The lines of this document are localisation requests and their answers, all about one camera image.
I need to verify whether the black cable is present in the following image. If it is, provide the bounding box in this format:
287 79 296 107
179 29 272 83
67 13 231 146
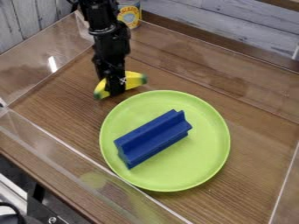
0 202 27 224

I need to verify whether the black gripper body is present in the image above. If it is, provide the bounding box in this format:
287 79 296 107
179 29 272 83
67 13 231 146
89 22 131 73

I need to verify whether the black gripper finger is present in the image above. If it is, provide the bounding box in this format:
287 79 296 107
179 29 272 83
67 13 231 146
105 74 127 96
92 57 108 80

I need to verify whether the blue foam block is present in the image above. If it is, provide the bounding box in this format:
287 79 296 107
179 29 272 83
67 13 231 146
113 109 192 169

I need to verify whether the yellow labelled can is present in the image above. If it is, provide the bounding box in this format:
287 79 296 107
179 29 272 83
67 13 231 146
117 0 141 29

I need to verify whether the clear acrylic enclosure wall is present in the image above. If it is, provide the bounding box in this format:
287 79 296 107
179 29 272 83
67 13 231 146
0 13 299 224

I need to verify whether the yellow toy banana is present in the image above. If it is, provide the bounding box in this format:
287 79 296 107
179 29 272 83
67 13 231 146
93 71 147 100

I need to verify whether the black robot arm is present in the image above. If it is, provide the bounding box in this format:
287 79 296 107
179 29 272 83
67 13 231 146
79 0 131 99

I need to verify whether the green round plate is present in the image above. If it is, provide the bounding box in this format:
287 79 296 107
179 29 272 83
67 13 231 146
99 90 229 192

